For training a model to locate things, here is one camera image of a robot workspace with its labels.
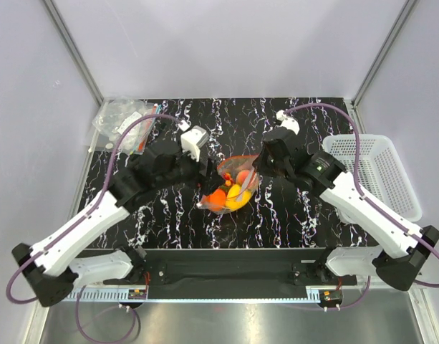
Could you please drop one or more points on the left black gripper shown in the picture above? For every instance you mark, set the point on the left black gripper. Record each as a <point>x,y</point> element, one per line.
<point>198,167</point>

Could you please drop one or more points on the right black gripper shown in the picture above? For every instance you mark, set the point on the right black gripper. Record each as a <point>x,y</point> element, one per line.
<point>260,162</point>

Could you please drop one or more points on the clear zip bag orange zipper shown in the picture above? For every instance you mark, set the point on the clear zip bag orange zipper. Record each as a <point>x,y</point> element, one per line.
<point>234,165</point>

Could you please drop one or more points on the peach fruit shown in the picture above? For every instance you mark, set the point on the peach fruit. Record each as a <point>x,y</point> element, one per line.
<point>243,176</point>

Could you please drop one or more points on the orange fruit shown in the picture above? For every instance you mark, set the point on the orange fruit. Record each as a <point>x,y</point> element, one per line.
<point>217,200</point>

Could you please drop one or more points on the yellow bell pepper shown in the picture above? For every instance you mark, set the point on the yellow bell pepper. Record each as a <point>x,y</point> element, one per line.
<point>235,199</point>

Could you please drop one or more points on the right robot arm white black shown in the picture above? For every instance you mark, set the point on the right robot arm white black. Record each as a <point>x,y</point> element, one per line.
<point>403,247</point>

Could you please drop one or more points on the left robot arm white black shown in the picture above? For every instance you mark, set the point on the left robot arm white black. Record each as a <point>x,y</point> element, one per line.
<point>53,268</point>

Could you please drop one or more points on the stack of spare zip bags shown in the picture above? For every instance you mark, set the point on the stack of spare zip bags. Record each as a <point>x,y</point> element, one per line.
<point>113,119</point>

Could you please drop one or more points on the white plastic mesh basket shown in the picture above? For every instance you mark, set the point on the white plastic mesh basket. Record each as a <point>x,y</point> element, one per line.
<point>381,171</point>

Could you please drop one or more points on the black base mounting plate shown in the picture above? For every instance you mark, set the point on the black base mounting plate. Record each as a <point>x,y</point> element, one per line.
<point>251,271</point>

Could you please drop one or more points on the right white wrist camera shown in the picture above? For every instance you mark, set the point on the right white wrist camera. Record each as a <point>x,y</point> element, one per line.
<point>287,122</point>

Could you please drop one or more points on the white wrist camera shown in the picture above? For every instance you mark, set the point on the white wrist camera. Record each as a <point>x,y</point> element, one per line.
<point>192,140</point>
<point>287,122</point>

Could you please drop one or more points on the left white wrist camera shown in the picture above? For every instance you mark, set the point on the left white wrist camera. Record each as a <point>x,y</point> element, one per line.
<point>192,140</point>

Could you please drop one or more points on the right aluminium frame post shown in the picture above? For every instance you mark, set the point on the right aluminium frame post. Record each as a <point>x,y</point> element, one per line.
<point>394,32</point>

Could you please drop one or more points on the aluminium frame post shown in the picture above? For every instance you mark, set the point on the aluminium frame post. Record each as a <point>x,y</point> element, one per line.
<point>394,32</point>
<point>73,50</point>

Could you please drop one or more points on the white slotted cable duct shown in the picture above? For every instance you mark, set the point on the white slotted cable duct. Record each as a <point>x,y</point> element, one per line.
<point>139,294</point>

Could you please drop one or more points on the left aluminium frame post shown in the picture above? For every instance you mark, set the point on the left aluminium frame post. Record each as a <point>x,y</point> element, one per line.
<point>73,50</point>

